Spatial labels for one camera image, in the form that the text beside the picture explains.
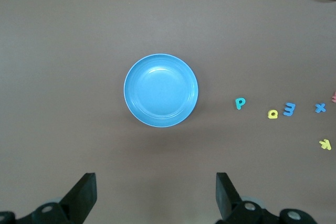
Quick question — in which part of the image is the teal foam letter p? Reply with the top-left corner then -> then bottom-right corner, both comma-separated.
235,97 -> 247,111

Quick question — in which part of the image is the blue foam letter m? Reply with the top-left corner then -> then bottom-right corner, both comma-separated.
282,102 -> 297,116

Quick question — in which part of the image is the brown table cover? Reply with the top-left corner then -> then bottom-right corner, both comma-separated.
0,0 -> 336,224

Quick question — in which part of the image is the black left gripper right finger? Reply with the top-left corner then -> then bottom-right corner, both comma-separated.
215,172 -> 318,224

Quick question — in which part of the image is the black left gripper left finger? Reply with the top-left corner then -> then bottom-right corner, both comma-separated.
15,173 -> 98,224

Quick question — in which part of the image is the yellow foam letter k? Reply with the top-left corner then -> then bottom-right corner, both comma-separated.
319,138 -> 332,151

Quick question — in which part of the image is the blue plate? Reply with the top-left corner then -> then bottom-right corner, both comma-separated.
123,53 -> 200,128

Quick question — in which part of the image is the blue foam letter x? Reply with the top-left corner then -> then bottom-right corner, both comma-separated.
314,102 -> 327,114

